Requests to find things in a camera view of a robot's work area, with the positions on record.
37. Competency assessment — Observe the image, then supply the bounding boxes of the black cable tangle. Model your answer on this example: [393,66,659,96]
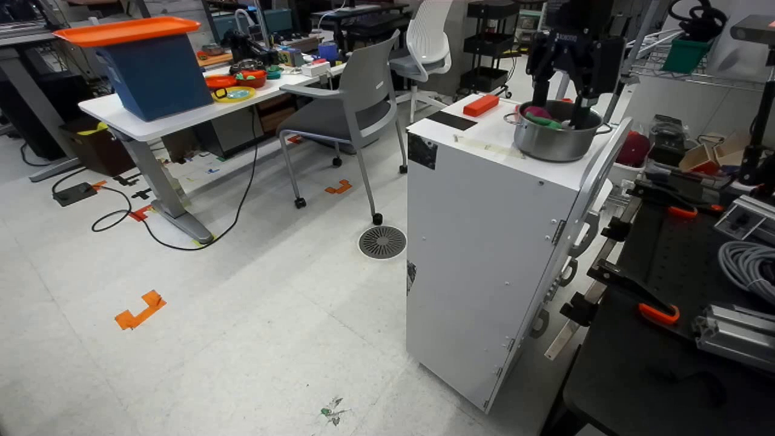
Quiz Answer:
[665,0,728,44]

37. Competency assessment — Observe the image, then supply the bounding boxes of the white desk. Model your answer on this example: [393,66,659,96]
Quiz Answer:
[78,58,349,246]

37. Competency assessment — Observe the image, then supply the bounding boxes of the black equipment case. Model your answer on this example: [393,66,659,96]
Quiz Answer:
[309,3,414,55]

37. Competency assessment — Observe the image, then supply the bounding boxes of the grey side desk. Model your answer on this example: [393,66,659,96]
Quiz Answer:
[0,22,83,185]

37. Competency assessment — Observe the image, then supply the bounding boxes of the orange rectangular block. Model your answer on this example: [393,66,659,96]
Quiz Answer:
[463,93,500,119]

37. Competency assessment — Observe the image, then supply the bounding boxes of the blue storage bin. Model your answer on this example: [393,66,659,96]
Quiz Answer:
[95,31,212,124]

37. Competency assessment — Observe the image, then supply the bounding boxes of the orange L-shaped floor tape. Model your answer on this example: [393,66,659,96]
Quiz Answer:
[113,289,170,332]

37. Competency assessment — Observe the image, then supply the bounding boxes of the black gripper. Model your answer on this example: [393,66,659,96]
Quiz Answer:
[528,31,626,131]

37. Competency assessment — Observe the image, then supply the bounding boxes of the white toy kitchen cabinet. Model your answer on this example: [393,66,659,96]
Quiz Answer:
[403,79,637,417]

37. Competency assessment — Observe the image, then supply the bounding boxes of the yellow green plate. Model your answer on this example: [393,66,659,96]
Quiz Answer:
[211,84,259,106]

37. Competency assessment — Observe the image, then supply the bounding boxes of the black perforated work table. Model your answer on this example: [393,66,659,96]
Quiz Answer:
[540,173,775,436]

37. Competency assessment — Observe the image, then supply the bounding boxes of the metal wire shelf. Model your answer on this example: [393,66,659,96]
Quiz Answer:
[602,0,775,124]

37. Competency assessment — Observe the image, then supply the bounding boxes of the black stand pole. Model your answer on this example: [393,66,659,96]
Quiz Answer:
[736,79,775,187]

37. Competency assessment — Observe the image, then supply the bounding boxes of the orange plastic tray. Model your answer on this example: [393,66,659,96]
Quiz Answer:
[200,72,239,93]

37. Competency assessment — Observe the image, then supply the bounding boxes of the grey cable bundle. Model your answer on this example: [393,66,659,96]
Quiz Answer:
[716,237,775,307]

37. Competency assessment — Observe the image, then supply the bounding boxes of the black power adapter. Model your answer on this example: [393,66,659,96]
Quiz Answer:
[51,179,98,208]

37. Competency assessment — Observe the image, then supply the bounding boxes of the steel cooking pot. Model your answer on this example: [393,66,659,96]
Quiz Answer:
[505,99,613,164]

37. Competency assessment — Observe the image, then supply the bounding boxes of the maroon round object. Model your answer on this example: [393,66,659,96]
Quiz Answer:
[614,129,653,169]

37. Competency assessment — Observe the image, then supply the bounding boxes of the red plastic bowl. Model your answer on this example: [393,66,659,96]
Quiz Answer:
[233,67,268,89]

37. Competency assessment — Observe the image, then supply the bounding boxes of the black shelf cart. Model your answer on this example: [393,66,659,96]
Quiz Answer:
[458,0,523,96]

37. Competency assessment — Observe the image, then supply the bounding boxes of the black clamp knob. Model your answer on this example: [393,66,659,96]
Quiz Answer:
[560,290,600,326]
[600,216,634,243]

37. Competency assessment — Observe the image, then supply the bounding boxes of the orange bin lid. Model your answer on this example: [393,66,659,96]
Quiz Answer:
[52,15,202,50]

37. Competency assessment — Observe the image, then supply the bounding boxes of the black flat rectangular plate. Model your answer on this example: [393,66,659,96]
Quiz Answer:
[425,110,477,134]

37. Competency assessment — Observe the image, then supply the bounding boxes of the green box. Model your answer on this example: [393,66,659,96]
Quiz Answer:
[660,35,713,78]

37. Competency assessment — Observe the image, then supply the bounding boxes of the grey office chair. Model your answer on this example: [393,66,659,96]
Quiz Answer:
[276,30,408,228]

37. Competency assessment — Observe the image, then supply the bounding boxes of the white office chair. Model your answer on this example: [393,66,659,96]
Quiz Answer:
[393,0,454,124]

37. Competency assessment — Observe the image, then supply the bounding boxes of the black floor cable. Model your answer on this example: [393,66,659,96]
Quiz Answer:
[89,106,262,255]

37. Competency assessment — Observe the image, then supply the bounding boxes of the brown storage box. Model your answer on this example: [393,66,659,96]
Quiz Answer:
[67,124,136,177]

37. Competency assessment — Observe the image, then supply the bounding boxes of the brown cardboard box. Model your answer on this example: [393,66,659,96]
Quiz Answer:
[257,96,301,135]

